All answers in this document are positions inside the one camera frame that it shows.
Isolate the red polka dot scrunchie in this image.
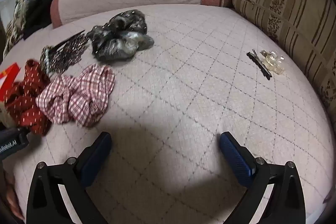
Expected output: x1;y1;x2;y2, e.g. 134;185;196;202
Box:
5;59;51;136

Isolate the red tray box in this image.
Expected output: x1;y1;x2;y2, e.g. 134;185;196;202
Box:
0;63;20;101

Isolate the red white checked scrunchie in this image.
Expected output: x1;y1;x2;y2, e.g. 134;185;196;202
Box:
36;64;115;127

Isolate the black hair clip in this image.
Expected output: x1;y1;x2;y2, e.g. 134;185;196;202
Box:
247;50;272;81

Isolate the grey black organza scrunchie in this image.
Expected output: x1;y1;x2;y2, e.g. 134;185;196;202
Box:
86;10;154;63

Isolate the tiger print cloth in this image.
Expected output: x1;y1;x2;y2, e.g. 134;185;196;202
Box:
3;0;26;58

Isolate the black cloth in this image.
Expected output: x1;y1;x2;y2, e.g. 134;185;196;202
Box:
23;0;52;39

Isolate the clear crystal hair clip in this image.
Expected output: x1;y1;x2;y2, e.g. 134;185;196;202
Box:
260;50;285;75

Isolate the striped brown pillow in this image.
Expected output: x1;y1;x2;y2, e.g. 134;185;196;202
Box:
233;0;335;121

